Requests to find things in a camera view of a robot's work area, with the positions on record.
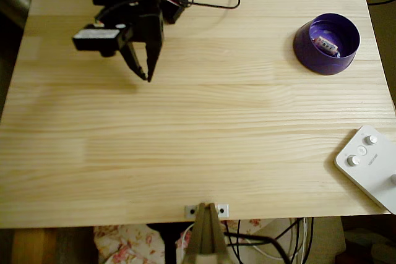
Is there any candy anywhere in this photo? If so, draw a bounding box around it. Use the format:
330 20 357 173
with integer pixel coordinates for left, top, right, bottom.
313 36 342 59

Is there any purple bowl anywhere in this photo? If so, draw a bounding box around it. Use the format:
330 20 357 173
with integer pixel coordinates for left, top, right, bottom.
292 12 361 76

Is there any floral patterned cloth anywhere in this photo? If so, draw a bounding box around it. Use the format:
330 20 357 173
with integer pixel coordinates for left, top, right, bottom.
93 218 264 264

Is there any black support pole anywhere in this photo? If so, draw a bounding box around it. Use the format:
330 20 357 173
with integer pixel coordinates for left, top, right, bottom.
147 223 193 264

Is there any wooden trestle beam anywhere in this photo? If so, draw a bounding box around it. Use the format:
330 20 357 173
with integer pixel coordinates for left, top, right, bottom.
12 228 60 264

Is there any white control box with knobs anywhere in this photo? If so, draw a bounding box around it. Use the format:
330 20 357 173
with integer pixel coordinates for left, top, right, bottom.
334 124 396 215

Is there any white metal mounting bracket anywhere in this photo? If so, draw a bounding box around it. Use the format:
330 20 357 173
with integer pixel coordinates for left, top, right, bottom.
184 203 230 218

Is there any white cable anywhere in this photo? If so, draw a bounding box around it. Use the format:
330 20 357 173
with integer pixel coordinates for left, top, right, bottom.
247 217 309 262
175 223 196 248

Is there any thick black cable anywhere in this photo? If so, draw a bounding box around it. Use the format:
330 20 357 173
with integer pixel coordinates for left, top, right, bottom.
223 231 293 264

